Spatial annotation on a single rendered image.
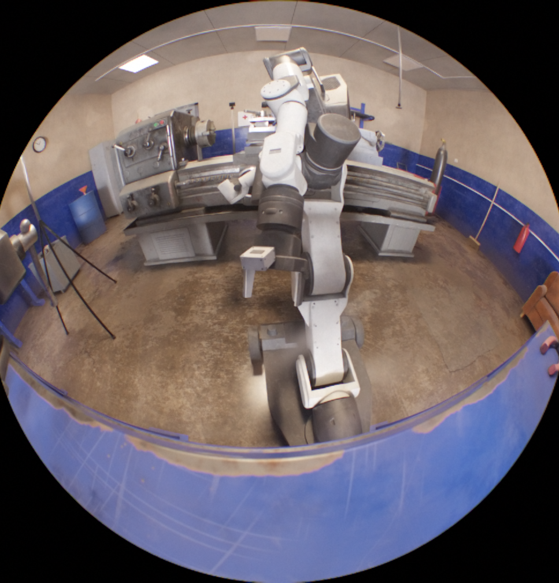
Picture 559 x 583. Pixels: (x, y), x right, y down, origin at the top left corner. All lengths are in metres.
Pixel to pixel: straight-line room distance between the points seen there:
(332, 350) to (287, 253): 0.44
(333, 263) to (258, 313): 0.75
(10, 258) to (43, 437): 0.26
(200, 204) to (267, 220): 1.35
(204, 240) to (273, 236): 1.39
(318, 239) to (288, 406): 0.63
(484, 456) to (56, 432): 0.29
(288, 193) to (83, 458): 0.41
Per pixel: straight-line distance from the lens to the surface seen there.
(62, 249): 3.01
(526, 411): 0.25
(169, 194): 1.54
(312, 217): 0.60
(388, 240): 2.03
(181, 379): 1.13
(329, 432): 0.64
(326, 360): 0.68
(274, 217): 0.34
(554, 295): 3.70
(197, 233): 1.69
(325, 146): 0.51
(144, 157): 1.73
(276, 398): 0.81
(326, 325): 0.66
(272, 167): 0.37
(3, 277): 0.38
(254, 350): 0.89
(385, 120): 5.59
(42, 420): 0.21
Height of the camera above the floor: 0.96
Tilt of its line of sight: 45 degrees down
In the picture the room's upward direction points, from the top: 1 degrees clockwise
